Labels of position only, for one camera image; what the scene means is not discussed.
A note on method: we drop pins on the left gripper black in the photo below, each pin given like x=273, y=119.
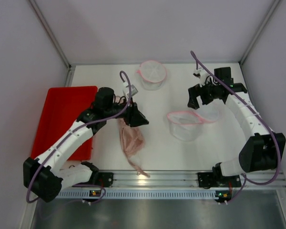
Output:
x=131, y=114

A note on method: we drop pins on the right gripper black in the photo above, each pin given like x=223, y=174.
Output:
x=203, y=91

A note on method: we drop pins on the pink lace bra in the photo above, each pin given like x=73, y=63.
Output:
x=132, y=141

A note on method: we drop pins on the spare white mesh laundry bag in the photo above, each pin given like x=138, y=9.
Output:
x=187, y=125

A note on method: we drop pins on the white mesh laundry bag pink trim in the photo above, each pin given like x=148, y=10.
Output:
x=152, y=74

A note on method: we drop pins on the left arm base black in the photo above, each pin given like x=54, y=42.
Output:
x=103, y=179

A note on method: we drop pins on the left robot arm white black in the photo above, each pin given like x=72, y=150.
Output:
x=44, y=175

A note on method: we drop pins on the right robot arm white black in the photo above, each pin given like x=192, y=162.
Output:
x=262, y=146

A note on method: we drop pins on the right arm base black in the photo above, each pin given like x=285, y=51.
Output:
x=209, y=180

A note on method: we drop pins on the red plastic bin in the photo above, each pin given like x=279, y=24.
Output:
x=61, y=108

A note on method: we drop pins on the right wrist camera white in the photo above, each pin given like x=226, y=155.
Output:
x=201, y=74

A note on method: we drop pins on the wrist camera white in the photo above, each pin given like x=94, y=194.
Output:
x=129, y=90
x=201, y=74

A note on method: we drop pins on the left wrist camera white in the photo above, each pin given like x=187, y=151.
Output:
x=129, y=90

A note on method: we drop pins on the aluminium mounting rail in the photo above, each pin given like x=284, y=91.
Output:
x=182, y=179

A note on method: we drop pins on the slotted cable duct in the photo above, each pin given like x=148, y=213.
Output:
x=143, y=194

